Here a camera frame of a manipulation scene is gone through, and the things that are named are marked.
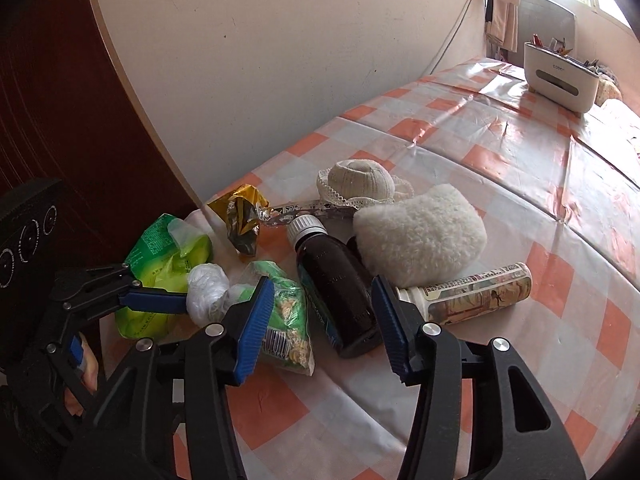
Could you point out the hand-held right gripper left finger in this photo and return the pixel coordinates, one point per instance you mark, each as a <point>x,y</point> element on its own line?
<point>257,325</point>

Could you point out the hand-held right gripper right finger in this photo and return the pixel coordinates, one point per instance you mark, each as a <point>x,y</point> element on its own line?
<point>392,330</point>

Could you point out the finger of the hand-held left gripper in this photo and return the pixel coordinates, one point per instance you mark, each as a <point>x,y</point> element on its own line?
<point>155,302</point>
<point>75,352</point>

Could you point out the green snack packet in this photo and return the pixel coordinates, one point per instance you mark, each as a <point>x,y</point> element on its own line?
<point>290,320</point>

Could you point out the light green wipes packet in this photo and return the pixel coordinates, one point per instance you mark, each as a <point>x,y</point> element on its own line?
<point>150,255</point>

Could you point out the white plastic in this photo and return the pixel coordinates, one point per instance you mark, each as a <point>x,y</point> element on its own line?
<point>205,285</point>

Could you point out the brown glass bottle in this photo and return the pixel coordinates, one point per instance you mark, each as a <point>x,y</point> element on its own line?
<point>340,290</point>

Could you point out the gold foil wrapper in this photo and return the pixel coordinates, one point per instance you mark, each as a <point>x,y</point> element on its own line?
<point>240,220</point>

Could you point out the person's left hand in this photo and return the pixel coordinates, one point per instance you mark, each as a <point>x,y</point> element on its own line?
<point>91,365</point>

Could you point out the printed can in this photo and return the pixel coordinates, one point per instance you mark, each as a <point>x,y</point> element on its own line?
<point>475,292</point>

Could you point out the white fluffy pad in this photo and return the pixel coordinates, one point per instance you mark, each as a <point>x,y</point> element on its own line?
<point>420,235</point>

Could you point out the silver printed wrapper strip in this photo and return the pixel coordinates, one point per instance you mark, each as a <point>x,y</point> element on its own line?
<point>285,212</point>

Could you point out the black speaker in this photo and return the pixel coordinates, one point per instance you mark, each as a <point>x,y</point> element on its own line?
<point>25,240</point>

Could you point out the cream knitted hat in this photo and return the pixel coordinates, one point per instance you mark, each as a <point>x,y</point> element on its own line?
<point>360,180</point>

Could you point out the dark red wooden door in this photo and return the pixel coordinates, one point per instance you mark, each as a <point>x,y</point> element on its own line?
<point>60,85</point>

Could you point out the white desk organizer box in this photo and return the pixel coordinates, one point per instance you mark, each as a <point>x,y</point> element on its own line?
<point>557,80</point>

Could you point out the floral fabric bundle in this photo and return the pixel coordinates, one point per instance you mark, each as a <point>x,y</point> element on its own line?
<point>610,85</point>

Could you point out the white hanging garment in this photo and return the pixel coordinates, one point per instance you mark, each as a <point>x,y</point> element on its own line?
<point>502,5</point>

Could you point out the grey appliance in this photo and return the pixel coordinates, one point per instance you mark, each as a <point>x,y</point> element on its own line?
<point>545,15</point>

